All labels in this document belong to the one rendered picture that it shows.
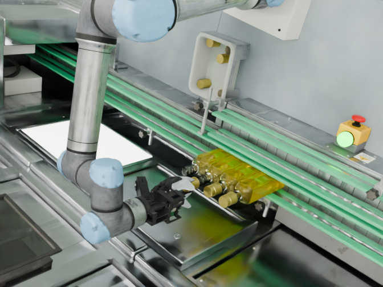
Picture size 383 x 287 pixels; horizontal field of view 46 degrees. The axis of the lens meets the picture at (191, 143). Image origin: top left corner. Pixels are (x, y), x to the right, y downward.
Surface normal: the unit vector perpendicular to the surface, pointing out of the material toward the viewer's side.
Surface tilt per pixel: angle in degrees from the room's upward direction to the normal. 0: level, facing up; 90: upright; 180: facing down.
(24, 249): 90
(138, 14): 79
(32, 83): 90
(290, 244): 90
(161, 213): 90
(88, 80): 48
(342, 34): 0
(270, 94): 0
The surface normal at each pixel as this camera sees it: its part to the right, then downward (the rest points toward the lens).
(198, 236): 0.17, -0.89
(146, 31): 0.57, 0.30
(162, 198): -0.69, 0.20
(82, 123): -0.02, 0.21
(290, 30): 0.69, 0.48
